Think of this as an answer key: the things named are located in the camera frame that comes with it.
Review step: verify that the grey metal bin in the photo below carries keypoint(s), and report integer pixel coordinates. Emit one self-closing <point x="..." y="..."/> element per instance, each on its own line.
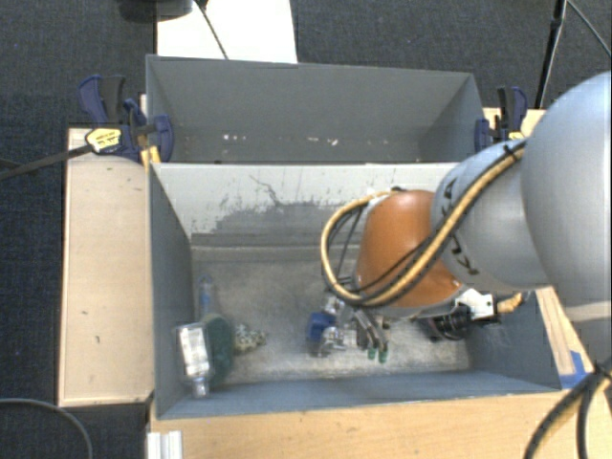
<point x="287" y="113"/>

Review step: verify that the dark green sponge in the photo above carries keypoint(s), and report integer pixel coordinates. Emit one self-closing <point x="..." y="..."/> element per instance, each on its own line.
<point x="221" y="347"/>

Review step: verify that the black cylinder on white bracket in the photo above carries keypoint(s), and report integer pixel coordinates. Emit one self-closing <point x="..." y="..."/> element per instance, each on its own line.
<point x="453" y="322"/>

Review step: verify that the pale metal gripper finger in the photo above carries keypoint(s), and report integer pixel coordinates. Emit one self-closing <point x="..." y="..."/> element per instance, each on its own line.
<point x="333" y="312"/>
<point x="332" y="341"/>

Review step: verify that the pale wood board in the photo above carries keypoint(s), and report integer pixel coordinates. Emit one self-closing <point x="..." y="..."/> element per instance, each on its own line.
<point x="107" y="275"/>

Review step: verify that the spotted toy animal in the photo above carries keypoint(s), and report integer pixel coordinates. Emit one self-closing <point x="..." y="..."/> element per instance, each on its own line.
<point x="249" y="338"/>

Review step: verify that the clear plastic bottle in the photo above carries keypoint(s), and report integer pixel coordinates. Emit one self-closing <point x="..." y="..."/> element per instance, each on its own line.
<point x="206" y="298"/>

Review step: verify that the blue block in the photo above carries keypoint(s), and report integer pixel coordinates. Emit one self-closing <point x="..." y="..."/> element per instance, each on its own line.
<point x="315" y="329"/>

